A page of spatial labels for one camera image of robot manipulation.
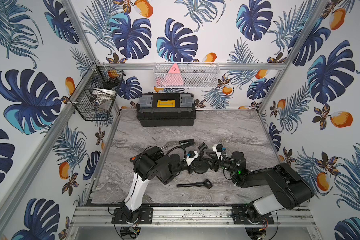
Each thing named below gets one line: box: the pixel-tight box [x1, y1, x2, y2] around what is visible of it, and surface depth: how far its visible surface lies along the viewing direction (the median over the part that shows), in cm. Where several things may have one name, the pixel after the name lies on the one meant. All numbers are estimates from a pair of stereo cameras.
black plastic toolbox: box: [136, 93, 197, 127], surface depth 103 cm
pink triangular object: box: [162, 63, 184, 86], surface depth 92 cm
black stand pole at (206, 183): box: [176, 179, 213, 190], surface depth 85 cm
